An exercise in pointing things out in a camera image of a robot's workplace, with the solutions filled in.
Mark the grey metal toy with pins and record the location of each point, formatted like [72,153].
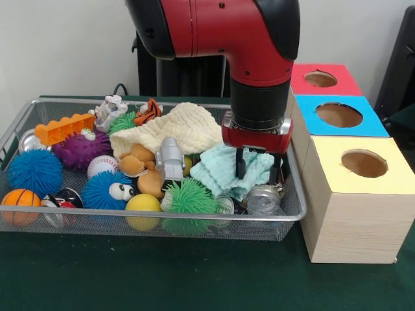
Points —
[170,159]

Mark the orange basketball toy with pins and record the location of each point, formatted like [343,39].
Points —
[21,204]

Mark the black flat panel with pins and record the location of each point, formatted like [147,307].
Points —
[399,65]

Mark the black pedestal stand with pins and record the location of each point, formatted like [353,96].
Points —
[146,71]

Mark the yellow ball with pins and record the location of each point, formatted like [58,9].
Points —
[144,207]

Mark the purple spiky ball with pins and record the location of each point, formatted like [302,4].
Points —
[81,150]

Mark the shallow clear mesh bin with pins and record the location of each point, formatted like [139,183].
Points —
[97,223]

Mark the large green spiky ball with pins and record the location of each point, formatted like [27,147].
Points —
[189,197]

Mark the light blue waffle cloth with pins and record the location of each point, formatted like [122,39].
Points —
[217,172]

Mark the dark green table cloth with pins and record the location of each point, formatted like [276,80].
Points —
[194,278]

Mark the blue spiky ball with eyes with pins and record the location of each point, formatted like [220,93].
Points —
[104,191]

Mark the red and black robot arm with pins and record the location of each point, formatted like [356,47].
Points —
[220,26]

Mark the green cloth side table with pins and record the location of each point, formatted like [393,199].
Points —
[405,123]

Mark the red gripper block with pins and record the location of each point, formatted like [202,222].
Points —
[256,137]

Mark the cream waffle cloth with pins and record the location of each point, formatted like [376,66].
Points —
[181,126]

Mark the orange plastic toy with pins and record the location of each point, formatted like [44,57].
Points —
[61,128]

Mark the clear plastic cup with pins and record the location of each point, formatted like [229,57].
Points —
[262,201]

